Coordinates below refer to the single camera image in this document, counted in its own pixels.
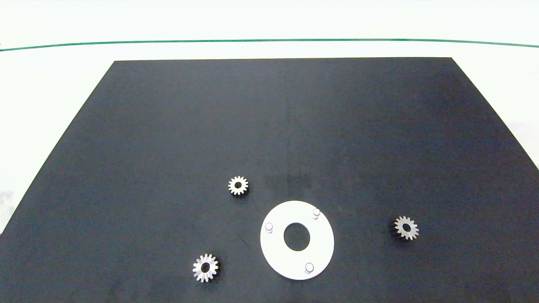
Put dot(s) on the small steel planetary gear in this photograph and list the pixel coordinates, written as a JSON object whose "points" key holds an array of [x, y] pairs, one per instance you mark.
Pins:
{"points": [[412, 230], [199, 269], [233, 186]]}

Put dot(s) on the round white plate with pins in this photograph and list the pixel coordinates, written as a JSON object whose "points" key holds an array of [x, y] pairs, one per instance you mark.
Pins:
{"points": [[324, 248]]}

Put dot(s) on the dark mat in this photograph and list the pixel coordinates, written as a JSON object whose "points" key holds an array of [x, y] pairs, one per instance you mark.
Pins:
{"points": [[168, 126]]}

